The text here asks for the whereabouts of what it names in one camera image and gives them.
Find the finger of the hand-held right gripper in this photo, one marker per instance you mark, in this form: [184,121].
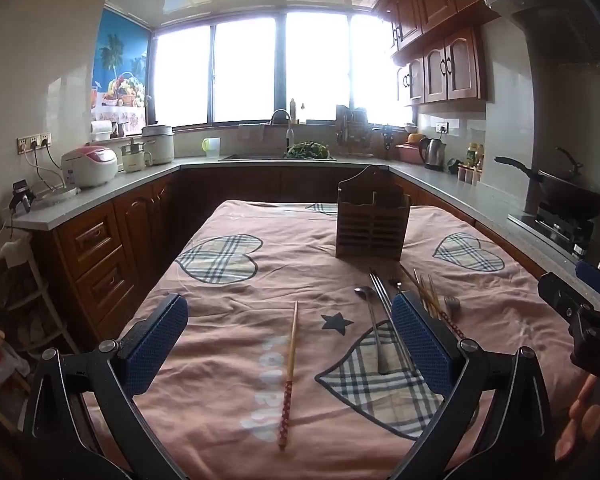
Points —
[594,275]
[562,297]

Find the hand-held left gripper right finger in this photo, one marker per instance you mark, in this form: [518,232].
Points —
[420,340]

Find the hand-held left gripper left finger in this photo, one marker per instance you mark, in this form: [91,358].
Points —
[157,340]

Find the metal spoon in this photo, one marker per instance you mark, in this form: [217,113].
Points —
[375,325]

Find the wooden utensil holder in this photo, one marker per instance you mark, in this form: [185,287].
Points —
[372,230]

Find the person's right hand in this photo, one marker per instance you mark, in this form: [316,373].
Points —
[582,420]

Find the gas stove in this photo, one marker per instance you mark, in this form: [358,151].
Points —
[555,227]

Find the black wok with lid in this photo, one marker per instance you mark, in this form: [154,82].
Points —
[570,195]

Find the wooden lower cabinets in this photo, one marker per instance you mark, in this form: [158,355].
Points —
[110,245]

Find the wooden cabinets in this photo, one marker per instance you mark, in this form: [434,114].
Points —
[110,245]
[450,60]

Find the pink blanket with plaid hearts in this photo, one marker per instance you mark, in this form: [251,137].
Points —
[260,300]

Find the spice jar set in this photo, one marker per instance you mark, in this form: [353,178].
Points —
[470,175]

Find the white storage rack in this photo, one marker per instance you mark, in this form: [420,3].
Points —
[15,280]

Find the dark green mug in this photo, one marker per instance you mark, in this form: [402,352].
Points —
[453,166]

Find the small white electric pot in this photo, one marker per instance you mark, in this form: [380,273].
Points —
[135,157]

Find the stainless steel kettle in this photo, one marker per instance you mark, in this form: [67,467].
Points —
[434,155]

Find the pink and white rice cooker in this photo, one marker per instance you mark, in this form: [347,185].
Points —
[90,165]

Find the red plastic basin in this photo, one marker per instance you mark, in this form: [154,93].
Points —
[409,152]

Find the large white electric cooker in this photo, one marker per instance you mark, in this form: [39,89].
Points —
[159,145]

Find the kitchen sink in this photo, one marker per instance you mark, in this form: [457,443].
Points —
[252,157]

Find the green leafy vegetables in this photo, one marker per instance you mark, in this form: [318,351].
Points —
[307,150]

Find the dish rack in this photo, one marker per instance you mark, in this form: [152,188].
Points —
[352,130]

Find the chrome kitchen faucet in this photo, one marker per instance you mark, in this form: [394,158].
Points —
[288,130]

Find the wooden upper cabinets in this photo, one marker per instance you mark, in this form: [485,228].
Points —
[450,60]

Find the range hood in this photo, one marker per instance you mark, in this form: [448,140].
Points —
[565,15]

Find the fruit print window blind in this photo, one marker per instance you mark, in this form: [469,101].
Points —
[122,60]

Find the kitchen window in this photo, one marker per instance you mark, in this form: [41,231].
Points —
[245,70]

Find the white wall outlet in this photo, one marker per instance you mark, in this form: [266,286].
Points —
[443,127]

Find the wall socket strip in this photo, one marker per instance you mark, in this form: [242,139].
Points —
[34,141]

